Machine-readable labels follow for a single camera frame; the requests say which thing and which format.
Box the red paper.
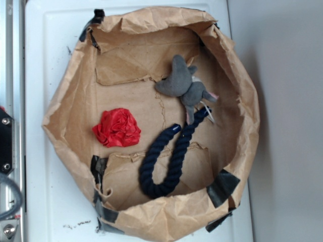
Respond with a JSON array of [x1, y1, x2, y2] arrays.
[[92, 108, 141, 148]]

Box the brown paper bag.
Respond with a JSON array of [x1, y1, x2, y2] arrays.
[[42, 7, 260, 241]]

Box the grey plush mouse toy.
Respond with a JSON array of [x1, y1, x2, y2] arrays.
[[155, 54, 219, 125]]

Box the dark blue rope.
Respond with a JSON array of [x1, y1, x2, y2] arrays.
[[138, 106, 212, 199]]

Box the black metal bracket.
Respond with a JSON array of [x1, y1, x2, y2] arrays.
[[0, 108, 13, 175]]

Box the grey braided cable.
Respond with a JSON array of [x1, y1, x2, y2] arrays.
[[0, 174, 24, 221]]

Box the aluminium frame rail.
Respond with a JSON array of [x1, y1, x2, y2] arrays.
[[1, 1, 27, 241]]

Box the silver corner bracket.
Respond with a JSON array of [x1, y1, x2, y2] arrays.
[[1, 219, 21, 242]]

